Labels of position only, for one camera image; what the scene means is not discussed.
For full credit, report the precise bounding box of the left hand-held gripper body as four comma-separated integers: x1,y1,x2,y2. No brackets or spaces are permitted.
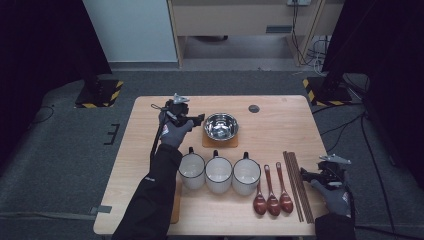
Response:
159,93,191,128

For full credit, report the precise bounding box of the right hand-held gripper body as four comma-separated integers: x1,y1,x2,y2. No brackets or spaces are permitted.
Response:
318,153,352,188

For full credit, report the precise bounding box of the row of wooden chopsticks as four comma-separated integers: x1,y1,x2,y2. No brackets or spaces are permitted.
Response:
282,150,315,224

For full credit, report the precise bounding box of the stainless steel bowl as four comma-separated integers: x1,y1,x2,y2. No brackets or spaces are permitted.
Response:
203,112,240,142

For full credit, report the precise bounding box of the carved wooden trivet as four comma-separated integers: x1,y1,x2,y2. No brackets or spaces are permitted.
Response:
169,181,183,224
201,131,240,149

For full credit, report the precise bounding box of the reddish brown wooden spoon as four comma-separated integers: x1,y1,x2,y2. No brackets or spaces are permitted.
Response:
252,181,268,216
275,161,295,214
263,164,282,217

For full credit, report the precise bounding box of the person's left hand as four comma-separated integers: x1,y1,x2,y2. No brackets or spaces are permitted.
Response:
159,113,195,148

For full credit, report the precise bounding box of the person's right hand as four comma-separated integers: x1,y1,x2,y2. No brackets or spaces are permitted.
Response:
310,181,353,218

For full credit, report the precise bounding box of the white mug with black rim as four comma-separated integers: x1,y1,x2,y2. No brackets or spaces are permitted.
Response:
204,149,234,194
178,146,207,190
232,151,262,197

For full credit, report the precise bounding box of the black striped stand base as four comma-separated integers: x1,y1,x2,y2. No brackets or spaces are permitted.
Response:
302,76,354,107
74,79,124,109

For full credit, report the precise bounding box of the white panel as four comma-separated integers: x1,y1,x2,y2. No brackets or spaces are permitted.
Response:
82,0,178,63

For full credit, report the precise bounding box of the light wooden desk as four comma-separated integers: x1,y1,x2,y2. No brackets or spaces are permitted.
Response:
166,0,344,68

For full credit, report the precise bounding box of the grey tape piece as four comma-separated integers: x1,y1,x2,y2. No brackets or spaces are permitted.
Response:
89,205,113,215

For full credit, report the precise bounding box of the black curtain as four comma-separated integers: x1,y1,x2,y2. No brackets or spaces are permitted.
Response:
321,0,424,191
0,0,113,171

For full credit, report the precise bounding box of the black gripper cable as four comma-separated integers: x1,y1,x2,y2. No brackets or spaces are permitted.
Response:
346,184,358,221
149,103,168,160

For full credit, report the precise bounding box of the long black floor cable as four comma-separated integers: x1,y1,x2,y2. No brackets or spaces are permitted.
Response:
359,111,398,236

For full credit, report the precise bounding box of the white cable bundle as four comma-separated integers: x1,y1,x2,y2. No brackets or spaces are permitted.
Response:
308,38,329,73

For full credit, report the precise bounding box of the black hanging cable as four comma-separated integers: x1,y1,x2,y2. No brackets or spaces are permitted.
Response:
291,3,309,66

